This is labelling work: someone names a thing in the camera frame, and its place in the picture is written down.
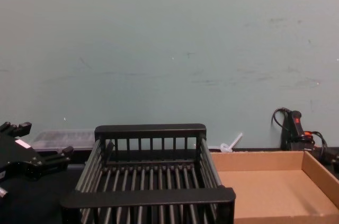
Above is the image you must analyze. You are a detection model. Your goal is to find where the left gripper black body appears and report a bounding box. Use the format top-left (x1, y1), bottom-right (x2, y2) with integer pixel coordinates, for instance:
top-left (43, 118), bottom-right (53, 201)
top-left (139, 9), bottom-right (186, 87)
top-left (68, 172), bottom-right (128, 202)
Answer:
top-left (0, 130), bottom-right (46, 182)

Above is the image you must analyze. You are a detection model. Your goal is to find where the clear plastic case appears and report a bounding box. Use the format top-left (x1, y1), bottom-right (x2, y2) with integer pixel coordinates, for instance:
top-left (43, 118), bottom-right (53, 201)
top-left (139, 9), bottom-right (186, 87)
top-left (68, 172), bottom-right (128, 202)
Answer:
top-left (31, 128), bottom-right (97, 154)

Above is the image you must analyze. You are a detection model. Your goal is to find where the black table cloth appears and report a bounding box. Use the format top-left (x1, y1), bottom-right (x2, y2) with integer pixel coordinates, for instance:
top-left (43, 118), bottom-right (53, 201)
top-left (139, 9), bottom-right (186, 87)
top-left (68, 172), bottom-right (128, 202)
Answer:
top-left (0, 148), bottom-right (339, 224)

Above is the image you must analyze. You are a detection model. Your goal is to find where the black rack with steel bars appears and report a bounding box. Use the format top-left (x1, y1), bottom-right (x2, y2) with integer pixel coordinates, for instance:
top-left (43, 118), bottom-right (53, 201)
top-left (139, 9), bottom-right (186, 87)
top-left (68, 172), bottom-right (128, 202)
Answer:
top-left (59, 123), bottom-right (236, 224)

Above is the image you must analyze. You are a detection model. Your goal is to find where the shallow brown cardboard tray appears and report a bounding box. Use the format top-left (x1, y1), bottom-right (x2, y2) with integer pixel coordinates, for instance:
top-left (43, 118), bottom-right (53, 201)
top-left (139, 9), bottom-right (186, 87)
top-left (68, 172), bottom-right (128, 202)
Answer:
top-left (209, 150), bottom-right (339, 224)

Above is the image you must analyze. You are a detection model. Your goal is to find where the black corded tool red switch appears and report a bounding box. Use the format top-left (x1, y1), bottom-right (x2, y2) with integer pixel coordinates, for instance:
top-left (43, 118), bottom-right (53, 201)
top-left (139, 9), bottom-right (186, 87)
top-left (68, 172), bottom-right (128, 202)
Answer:
top-left (271, 106), bottom-right (339, 166)

